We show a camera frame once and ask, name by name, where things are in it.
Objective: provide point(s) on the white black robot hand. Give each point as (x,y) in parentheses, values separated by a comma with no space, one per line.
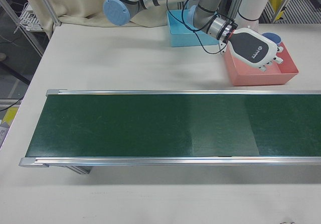
(248,48)

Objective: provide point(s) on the blue plastic cup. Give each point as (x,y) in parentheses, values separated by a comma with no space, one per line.
(273,37)

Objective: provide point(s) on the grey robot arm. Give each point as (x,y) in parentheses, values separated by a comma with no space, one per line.
(205,13)

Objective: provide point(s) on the pink plastic box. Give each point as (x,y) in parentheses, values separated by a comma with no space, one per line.
(258,79)

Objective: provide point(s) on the light blue plastic box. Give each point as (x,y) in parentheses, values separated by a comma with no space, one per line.
(180,37)

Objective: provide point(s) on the grey slotted metal grating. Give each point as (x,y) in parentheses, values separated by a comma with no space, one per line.
(301,10)

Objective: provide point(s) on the green conveyor belt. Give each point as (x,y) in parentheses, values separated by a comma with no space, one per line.
(100,126)

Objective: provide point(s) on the beige curtain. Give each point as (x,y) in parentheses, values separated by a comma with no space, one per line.
(75,5)

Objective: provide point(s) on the yellow sheet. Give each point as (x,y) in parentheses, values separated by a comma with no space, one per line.
(10,114)

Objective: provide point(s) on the white post with base bracket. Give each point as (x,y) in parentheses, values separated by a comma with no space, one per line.
(253,0)

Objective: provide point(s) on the slanted aluminium frame post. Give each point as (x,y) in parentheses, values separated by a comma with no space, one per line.
(49,5)

